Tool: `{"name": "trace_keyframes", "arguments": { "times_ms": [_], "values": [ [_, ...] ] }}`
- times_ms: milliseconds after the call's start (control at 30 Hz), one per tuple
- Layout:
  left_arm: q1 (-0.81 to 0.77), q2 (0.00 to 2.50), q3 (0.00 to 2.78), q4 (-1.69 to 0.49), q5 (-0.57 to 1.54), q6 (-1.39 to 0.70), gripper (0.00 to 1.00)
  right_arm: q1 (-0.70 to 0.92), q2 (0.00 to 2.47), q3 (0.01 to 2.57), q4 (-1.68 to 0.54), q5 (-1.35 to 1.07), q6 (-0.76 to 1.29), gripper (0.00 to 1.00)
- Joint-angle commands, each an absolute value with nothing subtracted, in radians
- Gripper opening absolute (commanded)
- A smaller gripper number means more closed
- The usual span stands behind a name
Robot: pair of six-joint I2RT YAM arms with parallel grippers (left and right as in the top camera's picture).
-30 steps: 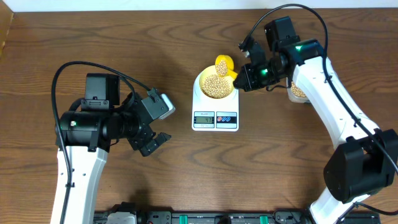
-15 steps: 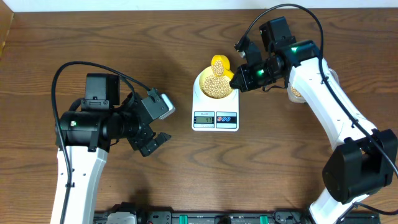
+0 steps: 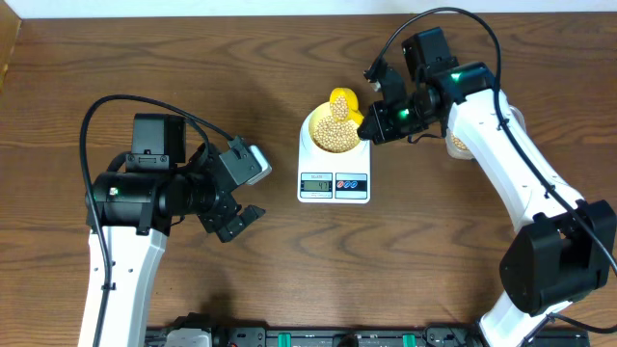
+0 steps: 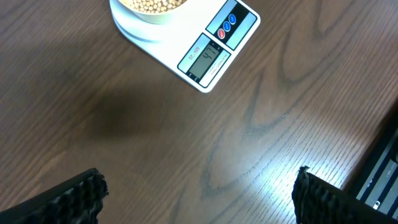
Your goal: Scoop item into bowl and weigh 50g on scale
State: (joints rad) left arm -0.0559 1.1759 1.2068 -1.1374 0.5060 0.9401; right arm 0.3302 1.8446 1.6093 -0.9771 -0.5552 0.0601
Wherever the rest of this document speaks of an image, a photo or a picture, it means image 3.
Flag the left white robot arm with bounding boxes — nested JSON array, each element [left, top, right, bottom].
[[78, 114, 272, 346]]

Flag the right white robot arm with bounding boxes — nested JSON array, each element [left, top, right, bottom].
[[359, 28, 616, 346]]

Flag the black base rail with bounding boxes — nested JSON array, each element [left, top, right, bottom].
[[144, 312, 592, 347]]

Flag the white digital kitchen scale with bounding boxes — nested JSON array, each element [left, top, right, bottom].
[[297, 104, 371, 204]]

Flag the yellow plastic bowl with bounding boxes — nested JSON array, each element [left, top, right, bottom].
[[308, 102, 333, 149]]

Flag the yellow measuring scoop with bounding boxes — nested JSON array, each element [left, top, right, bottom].
[[329, 88, 363, 125]]

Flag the soybeans in bowl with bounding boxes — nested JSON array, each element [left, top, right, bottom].
[[313, 116, 360, 153]]

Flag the soybeans in container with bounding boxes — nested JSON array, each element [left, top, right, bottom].
[[451, 134, 468, 150]]

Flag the clear plastic bean container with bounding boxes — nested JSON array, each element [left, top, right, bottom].
[[445, 105, 526, 160]]

